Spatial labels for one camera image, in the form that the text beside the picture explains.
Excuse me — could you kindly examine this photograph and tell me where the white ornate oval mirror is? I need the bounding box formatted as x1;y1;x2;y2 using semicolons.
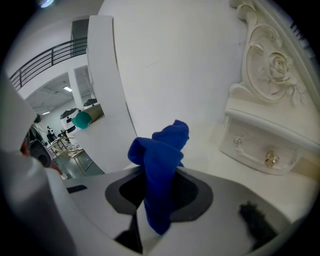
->
219;0;320;176

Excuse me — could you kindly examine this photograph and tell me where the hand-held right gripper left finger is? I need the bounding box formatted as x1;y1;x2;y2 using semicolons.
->
61;166;146;254

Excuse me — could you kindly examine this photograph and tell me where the white robot with black top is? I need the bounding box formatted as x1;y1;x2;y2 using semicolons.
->
59;107;81;133

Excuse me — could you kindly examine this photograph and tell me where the white ornate vanity table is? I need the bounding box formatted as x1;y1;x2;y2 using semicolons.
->
124;122;320;226

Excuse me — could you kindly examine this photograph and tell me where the white shelf cabinet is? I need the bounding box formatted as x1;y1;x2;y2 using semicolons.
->
67;14;138;176

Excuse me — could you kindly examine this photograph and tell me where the blue cloth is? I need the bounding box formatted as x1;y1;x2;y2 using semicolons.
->
127;119;191;236

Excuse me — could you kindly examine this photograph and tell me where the teal rolled mat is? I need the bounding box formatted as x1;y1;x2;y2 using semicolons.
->
71;103;104;130

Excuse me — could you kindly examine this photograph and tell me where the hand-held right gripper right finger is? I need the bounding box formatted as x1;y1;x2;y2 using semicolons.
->
139;167;294;256

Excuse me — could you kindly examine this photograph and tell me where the black balcony railing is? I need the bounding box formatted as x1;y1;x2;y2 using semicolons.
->
8;37;88;91

